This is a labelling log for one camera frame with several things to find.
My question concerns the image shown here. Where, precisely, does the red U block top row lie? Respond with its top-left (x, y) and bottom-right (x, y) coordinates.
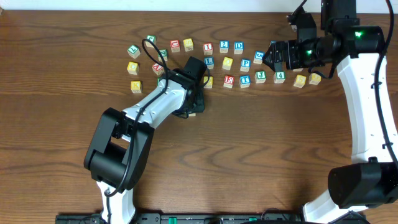
top-left (170, 40), bottom-right (180, 53)

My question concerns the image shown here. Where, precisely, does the yellow S block bottom right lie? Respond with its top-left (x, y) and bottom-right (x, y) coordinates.
top-left (294, 74), bottom-right (307, 88)

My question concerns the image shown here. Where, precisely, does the yellow o block row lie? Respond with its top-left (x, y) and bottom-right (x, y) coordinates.
top-left (222, 57), bottom-right (233, 70)
top-left (203, 76), bottom-right (213, 89)

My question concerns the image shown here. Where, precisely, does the yellow G block far right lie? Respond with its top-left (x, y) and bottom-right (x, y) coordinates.
top-left (308, 73), bottom-right (322, 85)

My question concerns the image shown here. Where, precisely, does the yellow K block left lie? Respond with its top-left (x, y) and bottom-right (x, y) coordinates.
top-left (131, 80), bottom-right (142, 94)

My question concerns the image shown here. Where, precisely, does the blue P block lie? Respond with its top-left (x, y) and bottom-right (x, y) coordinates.
top-left (240, 58), bottom-right (251, 72)

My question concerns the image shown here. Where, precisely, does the red I block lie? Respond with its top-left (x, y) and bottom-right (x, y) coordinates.
top-left (203, 42), bottom-right (213, 55)

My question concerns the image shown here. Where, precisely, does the green j block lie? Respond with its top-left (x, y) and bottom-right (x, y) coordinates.
top-left (146, 35), bottom-right (157, 48)
top-left (255, 71), bottom-right (267, 84)

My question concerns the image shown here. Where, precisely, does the red A block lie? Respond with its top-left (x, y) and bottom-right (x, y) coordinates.
top-left (152, 63), bottom-right (165, 76)

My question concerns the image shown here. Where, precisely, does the blue 2 block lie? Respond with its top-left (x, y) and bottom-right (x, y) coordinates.
top-left (220, 40), bottom-right (229, 54)

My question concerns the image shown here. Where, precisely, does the blue D block centre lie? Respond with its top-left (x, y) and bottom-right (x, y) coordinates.
top-left (234, 42), bottom-right (244, 54)

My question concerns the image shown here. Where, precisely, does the yellow S block top row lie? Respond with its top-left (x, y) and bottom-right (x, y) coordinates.
top-left (183, 38), bottom-right (194, 52)

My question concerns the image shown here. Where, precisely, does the green Z block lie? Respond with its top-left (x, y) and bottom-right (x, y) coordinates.
top-left (158, 49), bottom-right (168, 62)

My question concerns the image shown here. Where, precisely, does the blue 5 block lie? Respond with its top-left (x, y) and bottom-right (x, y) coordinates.
top-left (253, 51), bottom-right (265, 64)

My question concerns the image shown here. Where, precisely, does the blue L block centre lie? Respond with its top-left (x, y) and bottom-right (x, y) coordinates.
top-left (204, 57), bottom-right (215, 70)

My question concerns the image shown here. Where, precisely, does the green 4 block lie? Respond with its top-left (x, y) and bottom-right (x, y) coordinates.
top-left (274, 72), bottom-right (286, 84)

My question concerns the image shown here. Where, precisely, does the blue T block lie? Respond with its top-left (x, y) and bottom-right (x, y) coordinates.
top-left (239, 75), bottom-right (251, 88)

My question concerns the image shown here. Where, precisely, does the green J block right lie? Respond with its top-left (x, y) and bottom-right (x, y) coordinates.
top-left (255, 71), bottom-right (267, 84)

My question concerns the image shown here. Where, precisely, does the red E block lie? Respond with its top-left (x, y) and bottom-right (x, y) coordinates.
top-left (223, 75), bottom-right (235, 88)

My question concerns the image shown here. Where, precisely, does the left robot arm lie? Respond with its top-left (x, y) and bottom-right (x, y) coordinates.
top-left (84, 57), bottom-right (210, 223)

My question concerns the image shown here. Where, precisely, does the green L block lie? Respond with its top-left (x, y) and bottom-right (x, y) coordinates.
top-left (127, 45), bottom-right (141, 58)

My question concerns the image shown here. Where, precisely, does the yellow C block left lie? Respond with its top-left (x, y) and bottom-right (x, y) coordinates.
top-left (127, 62), bottom-right (139, 75)

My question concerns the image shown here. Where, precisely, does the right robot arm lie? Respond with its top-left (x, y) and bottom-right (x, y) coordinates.
top-left (262, 1), bottom-right (397, 223)

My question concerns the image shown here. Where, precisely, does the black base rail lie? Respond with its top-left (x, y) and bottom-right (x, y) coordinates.
top-left (55, 213), bottom-right (307, 224)

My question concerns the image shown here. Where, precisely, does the yellow O block middle row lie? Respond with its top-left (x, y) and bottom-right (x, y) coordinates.
top-left (222, 57), bottom-right (233, 70)

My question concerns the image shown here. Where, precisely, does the green J block far left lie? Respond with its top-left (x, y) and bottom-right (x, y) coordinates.
top-left (146, 35), bottom-right (157, 48)

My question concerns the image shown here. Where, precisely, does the yellow O block bottom row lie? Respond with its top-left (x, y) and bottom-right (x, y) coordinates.
top-left (203, 76), bottom-right (213, 89)

